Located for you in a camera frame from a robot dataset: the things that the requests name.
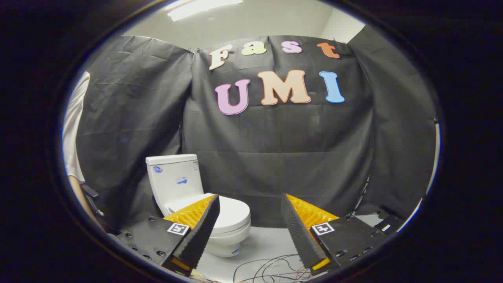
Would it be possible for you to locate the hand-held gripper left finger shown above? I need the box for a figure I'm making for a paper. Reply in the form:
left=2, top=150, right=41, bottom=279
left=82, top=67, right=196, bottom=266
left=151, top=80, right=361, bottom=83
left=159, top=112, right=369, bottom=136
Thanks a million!
left=116, top=193, right=221, bottom=277

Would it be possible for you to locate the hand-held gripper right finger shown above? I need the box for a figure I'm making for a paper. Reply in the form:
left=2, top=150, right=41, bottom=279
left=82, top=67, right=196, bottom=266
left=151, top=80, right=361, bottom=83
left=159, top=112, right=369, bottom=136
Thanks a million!
left=280, top=193, right=387, bottom=276

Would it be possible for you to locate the white toilet lid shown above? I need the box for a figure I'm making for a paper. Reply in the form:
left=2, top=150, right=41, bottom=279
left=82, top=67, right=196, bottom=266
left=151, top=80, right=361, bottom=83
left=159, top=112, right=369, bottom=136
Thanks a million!
left=165, top=193, right=251, bottom=233

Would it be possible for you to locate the white toilet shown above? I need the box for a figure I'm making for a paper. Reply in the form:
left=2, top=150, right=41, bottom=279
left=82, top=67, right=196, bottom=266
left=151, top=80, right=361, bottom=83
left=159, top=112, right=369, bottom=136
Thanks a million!
left=145, top=154, right=252, bottom=258

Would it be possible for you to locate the black backdrop cloth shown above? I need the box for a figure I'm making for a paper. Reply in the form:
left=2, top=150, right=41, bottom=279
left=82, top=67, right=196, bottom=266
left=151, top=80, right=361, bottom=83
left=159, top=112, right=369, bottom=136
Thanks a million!
left=77, top=26, right=439, bottom=232

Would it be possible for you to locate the black box with white label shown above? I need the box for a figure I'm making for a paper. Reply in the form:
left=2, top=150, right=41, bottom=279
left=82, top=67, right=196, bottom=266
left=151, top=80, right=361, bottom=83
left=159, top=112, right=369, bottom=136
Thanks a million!
left=373, top=215, right=405, bottom=236

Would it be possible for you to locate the black chair armrest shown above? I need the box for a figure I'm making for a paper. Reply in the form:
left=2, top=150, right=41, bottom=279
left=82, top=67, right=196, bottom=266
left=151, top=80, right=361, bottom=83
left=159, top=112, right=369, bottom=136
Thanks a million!
left=81, top=184, right=106, bottom=217

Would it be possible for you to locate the tangle of floor cables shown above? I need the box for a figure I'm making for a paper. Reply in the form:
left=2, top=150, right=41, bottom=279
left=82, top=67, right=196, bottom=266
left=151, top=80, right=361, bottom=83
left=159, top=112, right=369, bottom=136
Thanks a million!
left=233, top=254, right=317, bottom=283

